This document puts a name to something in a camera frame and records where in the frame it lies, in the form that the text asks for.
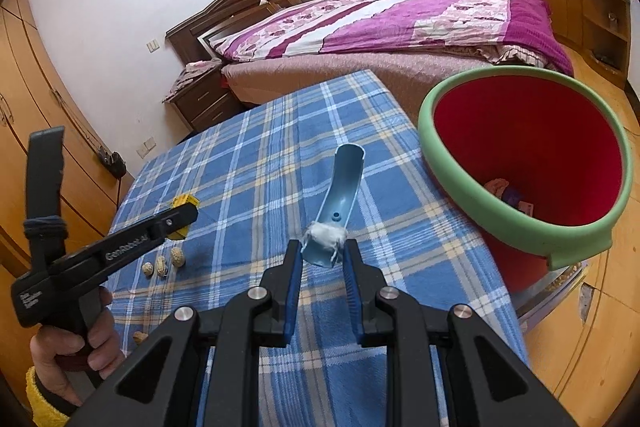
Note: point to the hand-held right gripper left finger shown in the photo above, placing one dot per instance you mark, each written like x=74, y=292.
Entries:
x=295, y=292

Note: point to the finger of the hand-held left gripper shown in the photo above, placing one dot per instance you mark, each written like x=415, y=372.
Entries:
x=177, y=219

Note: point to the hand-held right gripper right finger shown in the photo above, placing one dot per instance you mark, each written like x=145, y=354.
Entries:
x=351, y=297

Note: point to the small yellow box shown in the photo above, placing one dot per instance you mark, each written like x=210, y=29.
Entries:
x=184, y=201

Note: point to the white tissue wad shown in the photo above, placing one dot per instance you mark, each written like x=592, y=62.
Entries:
x=325, y=236

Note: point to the blue curved plastic piece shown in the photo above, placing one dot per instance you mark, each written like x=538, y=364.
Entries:
x=342, y=187

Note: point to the red bucket with green rim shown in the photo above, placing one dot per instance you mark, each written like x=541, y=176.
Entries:
x=525, y=132

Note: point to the person's left hand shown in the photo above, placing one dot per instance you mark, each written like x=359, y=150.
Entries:
x=102, y=352

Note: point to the small black bag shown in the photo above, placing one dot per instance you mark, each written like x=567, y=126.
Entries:
x=111, y=160

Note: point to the blue plaid tablecloth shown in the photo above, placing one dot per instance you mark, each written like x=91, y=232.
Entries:
x=280, y=157

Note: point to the wooden nightstand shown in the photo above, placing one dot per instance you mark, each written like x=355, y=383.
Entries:
x=210, y=102

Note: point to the floral cloth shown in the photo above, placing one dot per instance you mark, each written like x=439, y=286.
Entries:
x=192, y=74

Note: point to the purple wrapper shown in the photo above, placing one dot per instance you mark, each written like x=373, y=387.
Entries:
x=511, y=198

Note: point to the dark framed white board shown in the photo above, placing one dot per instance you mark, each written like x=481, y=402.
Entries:
x=225, y=32

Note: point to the wooden wardrobe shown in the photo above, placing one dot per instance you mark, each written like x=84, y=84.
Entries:
x=30, y=82

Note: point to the pink bedspread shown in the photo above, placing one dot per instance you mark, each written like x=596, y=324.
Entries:
x=325, y=77

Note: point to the stack of magazines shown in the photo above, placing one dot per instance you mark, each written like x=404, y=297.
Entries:
x=560, y=282

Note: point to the bed with purple quilt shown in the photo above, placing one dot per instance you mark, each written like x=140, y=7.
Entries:
x=400, y=22

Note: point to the striped ruffled bedsheet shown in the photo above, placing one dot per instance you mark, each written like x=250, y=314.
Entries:
x=510, y=54

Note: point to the flat black device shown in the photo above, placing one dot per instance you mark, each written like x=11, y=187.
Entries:
x=606, y=61

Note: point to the wooden corner shelf unit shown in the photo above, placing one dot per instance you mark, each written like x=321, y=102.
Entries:
x=592, y=22

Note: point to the glass cup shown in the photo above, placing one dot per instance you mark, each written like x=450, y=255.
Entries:
x=612, y=20

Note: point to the light switch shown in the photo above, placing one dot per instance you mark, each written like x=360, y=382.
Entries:
x=152, y=45

